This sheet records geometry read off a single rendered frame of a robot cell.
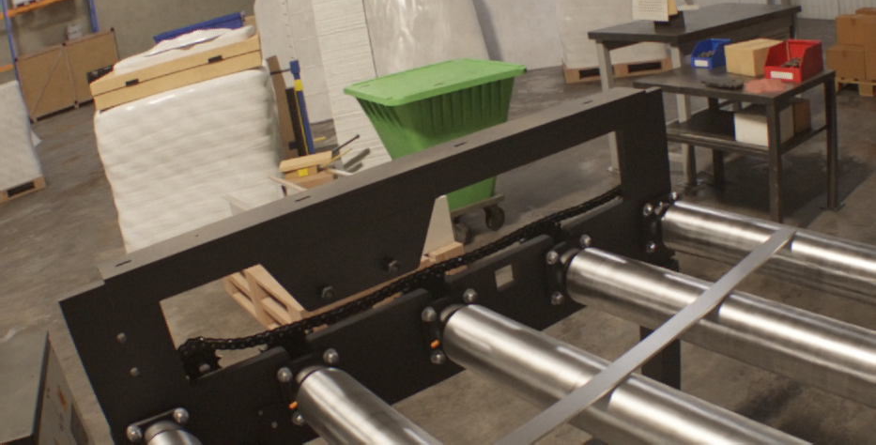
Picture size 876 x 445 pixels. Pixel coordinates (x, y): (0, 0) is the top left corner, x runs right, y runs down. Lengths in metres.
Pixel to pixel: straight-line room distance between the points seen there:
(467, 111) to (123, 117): 2.07
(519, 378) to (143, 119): 3.67
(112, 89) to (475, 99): 2.19
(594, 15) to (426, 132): 4.38
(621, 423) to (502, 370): 0.27
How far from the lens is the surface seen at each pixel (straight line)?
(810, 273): 1.49
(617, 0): 7.99
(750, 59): 3.84
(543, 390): 1.17
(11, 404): 1.70
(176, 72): 4.59
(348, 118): 5.05
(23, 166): 9.21
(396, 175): 1.31
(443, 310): 1.41
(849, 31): 7.03
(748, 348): 1.25
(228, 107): 4.52
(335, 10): 4.96
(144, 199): 4.74
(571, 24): 7.97
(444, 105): 3.83
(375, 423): 1.10
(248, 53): 4.55
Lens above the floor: 1.52
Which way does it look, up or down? 17 degrees down
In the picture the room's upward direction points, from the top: 10 degrees counter-clockwise
